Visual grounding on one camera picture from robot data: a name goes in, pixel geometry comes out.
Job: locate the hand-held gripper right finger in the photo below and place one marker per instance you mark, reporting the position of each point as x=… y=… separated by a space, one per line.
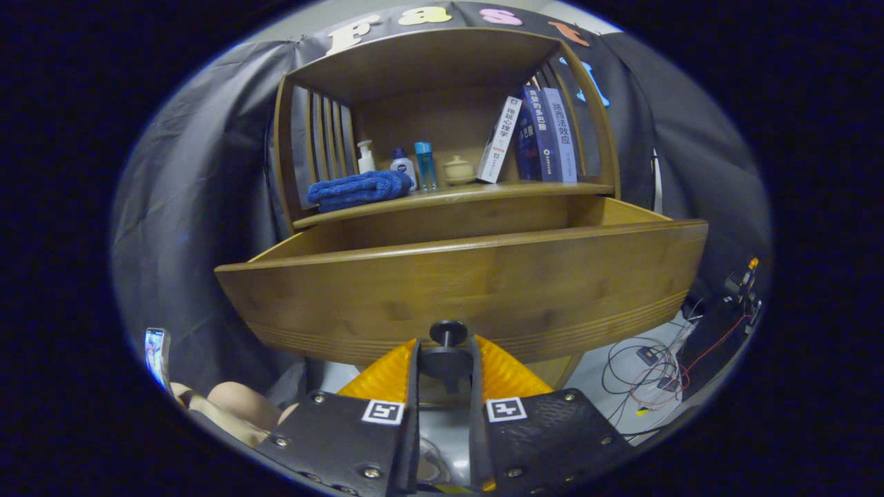
x=545 y=442

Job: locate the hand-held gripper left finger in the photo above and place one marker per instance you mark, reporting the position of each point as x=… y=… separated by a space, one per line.
x=345 y=442

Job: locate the wooden drawer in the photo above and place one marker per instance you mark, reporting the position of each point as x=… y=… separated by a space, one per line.
x=483 y=290

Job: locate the wooden countertop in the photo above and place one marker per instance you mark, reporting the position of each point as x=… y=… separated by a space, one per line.
x=483 y=193

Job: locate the wooden cabinet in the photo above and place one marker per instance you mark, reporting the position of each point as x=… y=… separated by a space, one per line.
x=428 y=62

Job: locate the person's legs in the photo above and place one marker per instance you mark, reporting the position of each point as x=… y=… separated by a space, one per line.
x=238 y=407

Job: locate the smartphone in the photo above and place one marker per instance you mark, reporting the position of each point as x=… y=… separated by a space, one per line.
x=156 y=355

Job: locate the folded blue towel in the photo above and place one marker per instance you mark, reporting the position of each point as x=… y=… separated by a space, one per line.
x=359 y=190

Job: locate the black orange tool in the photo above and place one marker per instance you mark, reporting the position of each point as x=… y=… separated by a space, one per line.
x=746 y=283

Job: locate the white bottle with blue cap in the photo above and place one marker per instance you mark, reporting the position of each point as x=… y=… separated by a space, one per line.
x=404 y=168

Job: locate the white pump bottle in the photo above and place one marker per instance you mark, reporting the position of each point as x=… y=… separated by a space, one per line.
x=366 y=162

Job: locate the clear blue bottle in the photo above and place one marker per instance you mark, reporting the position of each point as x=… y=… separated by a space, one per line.
x=425 y=169

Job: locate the cream lidded cup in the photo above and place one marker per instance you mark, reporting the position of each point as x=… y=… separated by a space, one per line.
x=458 y=169

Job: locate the dark blue book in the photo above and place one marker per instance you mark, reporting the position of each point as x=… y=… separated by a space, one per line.
x=535 y=138

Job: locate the light blue book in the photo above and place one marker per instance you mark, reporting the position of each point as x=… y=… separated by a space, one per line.
x=563 y=138

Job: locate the white book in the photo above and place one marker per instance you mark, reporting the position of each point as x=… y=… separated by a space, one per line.
x=501 y=138

